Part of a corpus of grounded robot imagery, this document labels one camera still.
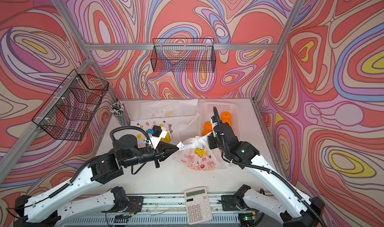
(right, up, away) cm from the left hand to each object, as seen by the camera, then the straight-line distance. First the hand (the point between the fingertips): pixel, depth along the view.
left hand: (179, 149), depth 58 cm
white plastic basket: (+33, +19, +44) cm, 58 cm away
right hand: (+16, +2, +17) cm, 23 cm away
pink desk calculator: (+8, -31, +14) cm, 35 cm away
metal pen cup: (-41, +17, +33) cm, 56 cm away
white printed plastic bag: (+7, -6, +16) cm, 18 cm away
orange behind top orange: (+15, +4, +41) cm, 44 cm away
